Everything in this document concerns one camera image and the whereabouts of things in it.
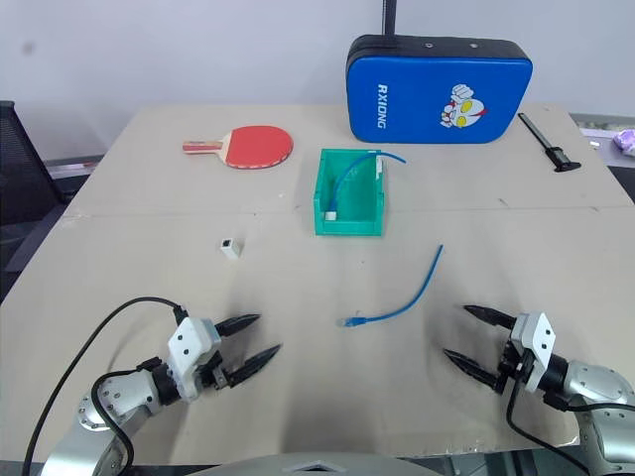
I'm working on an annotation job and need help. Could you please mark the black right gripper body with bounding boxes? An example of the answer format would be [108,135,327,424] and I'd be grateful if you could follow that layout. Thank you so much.
[494,324,528,397]

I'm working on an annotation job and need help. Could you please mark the black plastic caliper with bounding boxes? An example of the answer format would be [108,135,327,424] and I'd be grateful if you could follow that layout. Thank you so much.
[517,112,582,175]

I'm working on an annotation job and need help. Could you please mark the blue RXIONG kick pad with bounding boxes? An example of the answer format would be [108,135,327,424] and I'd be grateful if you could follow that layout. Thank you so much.
[345,34,535,146]

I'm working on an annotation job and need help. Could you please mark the purple crumpled object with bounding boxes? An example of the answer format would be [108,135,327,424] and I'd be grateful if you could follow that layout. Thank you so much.
[612,127,635,159]

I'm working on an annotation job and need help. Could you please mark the black pole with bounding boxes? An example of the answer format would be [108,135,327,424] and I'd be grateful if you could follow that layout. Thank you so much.
[380,0,398,37]

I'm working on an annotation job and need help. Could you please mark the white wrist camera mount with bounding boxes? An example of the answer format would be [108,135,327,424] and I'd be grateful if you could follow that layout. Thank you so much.
[167,317,221,402]
[509,311,559,394]

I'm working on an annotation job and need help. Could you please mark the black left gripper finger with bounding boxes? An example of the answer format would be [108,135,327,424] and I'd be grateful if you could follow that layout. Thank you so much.
[228,343,284,389]
[214,313,263,338]

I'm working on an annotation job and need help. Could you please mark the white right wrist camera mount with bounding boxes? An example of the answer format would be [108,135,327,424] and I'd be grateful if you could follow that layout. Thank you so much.
[509,311,559,394]

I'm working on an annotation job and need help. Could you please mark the grey side desk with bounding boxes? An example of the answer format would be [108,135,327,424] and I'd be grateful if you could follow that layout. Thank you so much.
[569,112,635,204]

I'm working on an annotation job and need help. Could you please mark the green plastic bin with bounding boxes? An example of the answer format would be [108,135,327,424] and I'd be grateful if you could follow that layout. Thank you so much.
[312,147,388,238]

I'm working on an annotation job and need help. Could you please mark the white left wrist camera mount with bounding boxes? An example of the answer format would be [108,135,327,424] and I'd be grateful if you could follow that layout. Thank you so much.
[167,317,221,402]

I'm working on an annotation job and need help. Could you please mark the red table tennis paddle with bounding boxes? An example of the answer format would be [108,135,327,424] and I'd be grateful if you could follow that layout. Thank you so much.
[182,124,296,171]

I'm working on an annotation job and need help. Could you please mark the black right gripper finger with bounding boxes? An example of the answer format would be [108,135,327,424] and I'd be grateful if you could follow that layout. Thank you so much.
[442,348,502,393]
[461,304,516,331]

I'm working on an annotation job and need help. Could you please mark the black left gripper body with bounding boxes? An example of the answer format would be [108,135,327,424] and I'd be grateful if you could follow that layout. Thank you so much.
[199,341,235,392]

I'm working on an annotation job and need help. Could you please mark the grey rounded robot torso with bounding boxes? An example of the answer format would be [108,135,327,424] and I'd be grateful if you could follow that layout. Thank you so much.
[205,449,450,476]

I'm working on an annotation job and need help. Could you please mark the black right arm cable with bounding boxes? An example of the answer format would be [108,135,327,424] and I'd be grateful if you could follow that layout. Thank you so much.
[505,369,599,476]

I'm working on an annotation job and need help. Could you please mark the blue cable in bin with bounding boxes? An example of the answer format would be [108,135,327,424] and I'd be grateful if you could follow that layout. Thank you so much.
[326,151,409,215]

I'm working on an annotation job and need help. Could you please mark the blue ethernet cable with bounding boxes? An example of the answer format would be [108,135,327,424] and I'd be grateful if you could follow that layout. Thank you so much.
[335,243,445,329]

